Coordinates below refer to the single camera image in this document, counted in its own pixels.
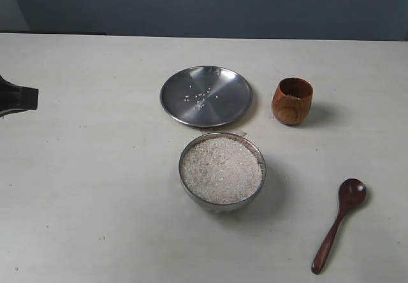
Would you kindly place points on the dark red wooden spoon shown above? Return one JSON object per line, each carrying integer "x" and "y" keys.
{"x": 352, "y": 193}

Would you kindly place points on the steel bowl of rice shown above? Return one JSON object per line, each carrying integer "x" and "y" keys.
{"x": 221, "y": 171}

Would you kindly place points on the round steel plate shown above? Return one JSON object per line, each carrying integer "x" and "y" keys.
{"x": 206, "y": 96}

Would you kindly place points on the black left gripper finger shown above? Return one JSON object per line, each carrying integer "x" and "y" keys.
{"x": 16, "y": 99}

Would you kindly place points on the brown wooden cup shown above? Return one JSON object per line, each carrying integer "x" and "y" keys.
{"x": 292, "y": 100}

